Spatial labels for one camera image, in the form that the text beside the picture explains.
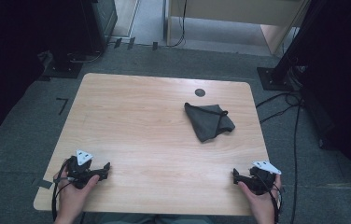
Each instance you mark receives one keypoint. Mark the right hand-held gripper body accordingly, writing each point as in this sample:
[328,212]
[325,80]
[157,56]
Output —
[260,182]

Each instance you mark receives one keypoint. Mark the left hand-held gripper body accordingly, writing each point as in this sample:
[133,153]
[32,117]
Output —
[78,174]

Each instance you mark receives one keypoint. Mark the dark grey cloth bag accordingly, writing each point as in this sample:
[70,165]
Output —
[209,123]

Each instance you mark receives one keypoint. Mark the person's right hand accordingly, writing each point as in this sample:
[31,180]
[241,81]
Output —
[263,203]

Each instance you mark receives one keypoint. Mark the person's left hand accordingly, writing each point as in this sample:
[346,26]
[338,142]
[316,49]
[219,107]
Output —
[69,199]

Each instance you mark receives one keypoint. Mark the grey tape strip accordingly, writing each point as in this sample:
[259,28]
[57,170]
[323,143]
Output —
[45,184]

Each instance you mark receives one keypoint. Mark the black angled floor tape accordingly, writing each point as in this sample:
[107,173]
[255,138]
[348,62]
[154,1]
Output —
[62,104]

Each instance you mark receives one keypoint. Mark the round black table grommet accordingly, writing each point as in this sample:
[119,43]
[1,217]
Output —
[200,92]

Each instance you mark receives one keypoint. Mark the black metal stand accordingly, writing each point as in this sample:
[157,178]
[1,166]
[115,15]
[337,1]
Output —
[284,71]

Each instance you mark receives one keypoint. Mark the short black floor tape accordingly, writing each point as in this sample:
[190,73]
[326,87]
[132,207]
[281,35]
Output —
[118,43]
[155,45]
[131,43]

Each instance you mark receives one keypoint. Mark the dark curtain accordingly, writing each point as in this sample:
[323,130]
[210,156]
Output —
[8,62]
[344,77]

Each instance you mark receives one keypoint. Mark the black cabinet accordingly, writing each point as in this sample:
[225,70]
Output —
[100,21]

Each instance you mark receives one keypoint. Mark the light wooden desk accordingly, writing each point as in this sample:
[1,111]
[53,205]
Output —
[235,14]

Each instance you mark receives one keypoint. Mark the black stand base plate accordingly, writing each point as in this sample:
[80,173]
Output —
[61,70]

